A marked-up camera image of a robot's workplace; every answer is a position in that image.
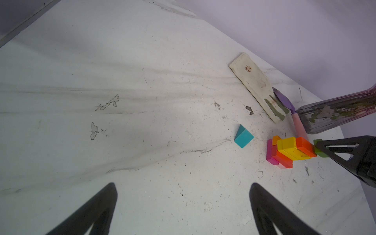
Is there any purple glass vase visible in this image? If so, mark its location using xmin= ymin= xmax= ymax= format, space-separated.
xmin=297 ymin=86 xmax=376 ymax=135

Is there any magenta wood block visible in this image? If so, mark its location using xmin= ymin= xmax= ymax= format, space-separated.
xmin=266 ymin=139 xmax=286 ymax=169

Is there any red orange block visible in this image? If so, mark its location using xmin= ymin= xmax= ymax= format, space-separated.
xmin=296 ymin=137 xmax=317 ymax=158

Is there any yellow red striped block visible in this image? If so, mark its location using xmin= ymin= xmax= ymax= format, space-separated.
xmin=277 ymin=137 xmax=311 ymax=161

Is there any beige dirty cloth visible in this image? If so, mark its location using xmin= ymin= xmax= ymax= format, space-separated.
xmin=229 ymin=52 xmax=289 ymax=123

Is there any red wood block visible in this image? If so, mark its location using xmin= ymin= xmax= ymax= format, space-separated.
xmin=271 ymin=146 xmax=293 ymax=168

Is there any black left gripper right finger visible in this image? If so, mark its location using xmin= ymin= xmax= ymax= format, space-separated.
xmin=249 ymin=183 xmax=318 ymax=235

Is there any teal wood block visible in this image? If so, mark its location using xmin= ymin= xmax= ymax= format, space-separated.
xmin=234 ymin=124 xmax=254 ymax=148

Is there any green wood block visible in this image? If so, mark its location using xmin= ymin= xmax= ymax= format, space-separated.
xmin=313 ymin=138 xmax=330 ymax=158

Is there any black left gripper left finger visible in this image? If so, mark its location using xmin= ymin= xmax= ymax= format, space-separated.
xmin=48 ymin=183 xmax=118 ymax=235

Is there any orange wood block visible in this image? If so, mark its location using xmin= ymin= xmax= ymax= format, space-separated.
xmin=272 ymin=136 xmax=282 ymax=146

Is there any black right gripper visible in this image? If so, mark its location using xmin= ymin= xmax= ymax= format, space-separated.
xmin=315 ymin=136 xmax=376 ymax=188

